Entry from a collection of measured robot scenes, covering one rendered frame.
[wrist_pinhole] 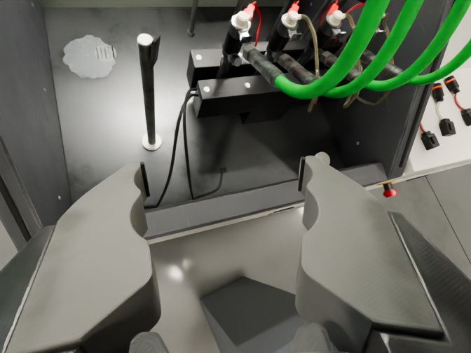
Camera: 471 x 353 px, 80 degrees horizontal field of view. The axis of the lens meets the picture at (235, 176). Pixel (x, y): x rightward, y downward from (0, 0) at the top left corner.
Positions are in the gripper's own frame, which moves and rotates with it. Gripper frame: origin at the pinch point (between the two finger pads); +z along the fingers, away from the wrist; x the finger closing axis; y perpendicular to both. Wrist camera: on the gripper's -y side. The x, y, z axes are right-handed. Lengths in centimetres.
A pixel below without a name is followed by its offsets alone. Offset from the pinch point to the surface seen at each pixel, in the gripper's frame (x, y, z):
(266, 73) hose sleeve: 5.5, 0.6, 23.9
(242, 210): 3.1, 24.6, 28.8
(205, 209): -3.3, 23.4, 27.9
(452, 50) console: 50, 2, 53
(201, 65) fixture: -3.4, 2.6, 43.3
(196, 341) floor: -15, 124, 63
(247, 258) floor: 10, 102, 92
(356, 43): 9.8, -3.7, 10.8
